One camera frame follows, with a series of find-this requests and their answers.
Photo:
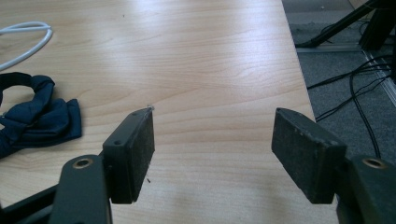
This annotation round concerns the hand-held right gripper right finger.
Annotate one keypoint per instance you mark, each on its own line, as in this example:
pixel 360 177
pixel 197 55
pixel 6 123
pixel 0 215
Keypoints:
pixel 303 155

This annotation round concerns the black stand leg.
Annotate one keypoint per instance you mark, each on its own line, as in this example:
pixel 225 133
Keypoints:
pixel 336 26

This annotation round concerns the dark blue bow tie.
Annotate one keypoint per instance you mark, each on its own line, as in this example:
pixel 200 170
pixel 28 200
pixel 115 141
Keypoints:
pixel 37 121

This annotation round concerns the black stand base block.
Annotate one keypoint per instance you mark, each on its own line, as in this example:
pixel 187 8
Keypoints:
pixel 376 28

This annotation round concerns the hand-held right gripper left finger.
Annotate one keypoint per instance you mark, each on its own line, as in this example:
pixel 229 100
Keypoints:
pixel 129 155

